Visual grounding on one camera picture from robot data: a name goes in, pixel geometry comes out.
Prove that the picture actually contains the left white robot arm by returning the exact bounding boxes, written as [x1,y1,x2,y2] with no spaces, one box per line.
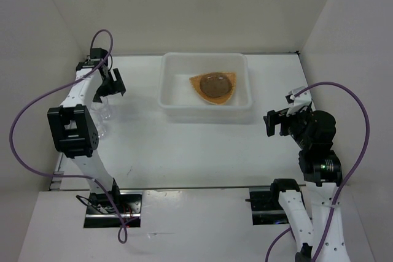
[47,48,126,214]

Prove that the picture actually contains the white plastic bin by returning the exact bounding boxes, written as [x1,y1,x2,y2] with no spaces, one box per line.
[158,53,253,123]

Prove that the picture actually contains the clear glass cup front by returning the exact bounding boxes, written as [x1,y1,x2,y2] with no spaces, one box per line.
[94,120,107,139]

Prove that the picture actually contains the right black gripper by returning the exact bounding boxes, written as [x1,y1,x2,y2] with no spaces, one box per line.
[262,104,311,148]

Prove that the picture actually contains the clear glass cup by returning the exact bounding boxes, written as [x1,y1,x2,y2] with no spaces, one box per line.
[91,97,114,120]
[94,120,107,139]

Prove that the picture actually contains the woven orange triangular basket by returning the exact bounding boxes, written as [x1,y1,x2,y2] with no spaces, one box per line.
[189,72,236,106]

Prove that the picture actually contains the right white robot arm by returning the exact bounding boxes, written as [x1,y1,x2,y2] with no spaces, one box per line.
[263,107,350,261]

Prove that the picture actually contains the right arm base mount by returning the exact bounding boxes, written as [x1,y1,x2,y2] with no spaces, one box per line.
[245,186,289,226]

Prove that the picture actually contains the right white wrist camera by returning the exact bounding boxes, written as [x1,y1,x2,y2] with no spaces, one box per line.
[286,87,313,117]

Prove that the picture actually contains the aluminium table edge rail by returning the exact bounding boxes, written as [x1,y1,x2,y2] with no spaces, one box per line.
[49,55,95,190]

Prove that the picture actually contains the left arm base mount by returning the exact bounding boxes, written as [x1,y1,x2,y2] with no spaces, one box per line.
[76,192,142,229]

